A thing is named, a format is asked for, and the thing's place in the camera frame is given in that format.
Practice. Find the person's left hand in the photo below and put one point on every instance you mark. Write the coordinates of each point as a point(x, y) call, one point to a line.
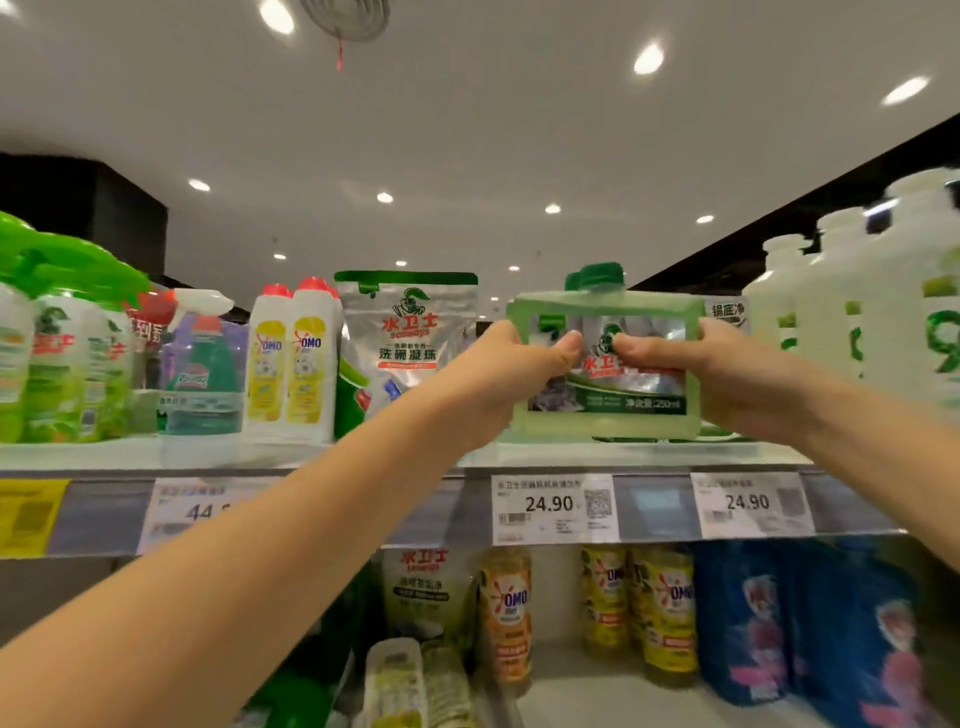
point(503, 383)

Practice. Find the person's right hand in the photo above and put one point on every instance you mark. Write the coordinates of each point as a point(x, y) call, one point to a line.
point(743, 383)

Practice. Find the small green white cleaner pouch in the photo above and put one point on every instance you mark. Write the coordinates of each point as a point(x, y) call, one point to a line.
point(725, 309)

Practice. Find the large green white cleaner pouch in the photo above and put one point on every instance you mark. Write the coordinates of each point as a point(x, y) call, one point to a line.
point(405, 338)

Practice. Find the green cleaner box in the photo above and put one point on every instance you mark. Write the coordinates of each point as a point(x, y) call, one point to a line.
point(615, 405)

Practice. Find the white red-capped cleaner bottle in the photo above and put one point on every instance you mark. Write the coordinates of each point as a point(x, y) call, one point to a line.
point(269, 360)
point(312, 360)

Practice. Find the white green-print cleaner pouch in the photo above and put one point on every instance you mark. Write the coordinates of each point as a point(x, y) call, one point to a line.
point(428, 593)

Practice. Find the blue pump cleaner bottle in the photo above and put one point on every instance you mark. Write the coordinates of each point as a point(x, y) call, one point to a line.
point(878, 638)

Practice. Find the slim white red-capped bottle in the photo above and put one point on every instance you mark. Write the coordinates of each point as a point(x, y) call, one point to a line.
point(450, 687)
point(393, 683)

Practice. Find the dark green cleaner bottle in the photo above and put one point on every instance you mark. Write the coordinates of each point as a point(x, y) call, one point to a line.
point(308, 675)

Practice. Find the row of green pump bottles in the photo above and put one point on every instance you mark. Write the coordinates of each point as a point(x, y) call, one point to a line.
point(60, 345)

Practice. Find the person's right forearm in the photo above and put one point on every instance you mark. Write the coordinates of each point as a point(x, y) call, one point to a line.
point(885, 458)

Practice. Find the person's left forearm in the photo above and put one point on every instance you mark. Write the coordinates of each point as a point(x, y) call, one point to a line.
point(195, 585)

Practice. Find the white price tag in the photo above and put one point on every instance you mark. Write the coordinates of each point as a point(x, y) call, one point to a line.
point(555, 510)
point(750, 506)
point(188, 513)

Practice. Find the round ceiling light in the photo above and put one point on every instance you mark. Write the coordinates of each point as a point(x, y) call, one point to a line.
point(705, 219)
point(552, 209)
point(198, 185)
point(648, 57)
point(276, 15)
point(905, 90)
point(384, 197)

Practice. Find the red hanging ribbon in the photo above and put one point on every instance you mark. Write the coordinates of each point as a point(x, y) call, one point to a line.
point(339, 54)

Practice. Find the round ceiling vent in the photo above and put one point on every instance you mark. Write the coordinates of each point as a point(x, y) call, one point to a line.
point(345, 15)

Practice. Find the yellow price tag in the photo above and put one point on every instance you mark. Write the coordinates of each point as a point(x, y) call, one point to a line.
point(30, 518)

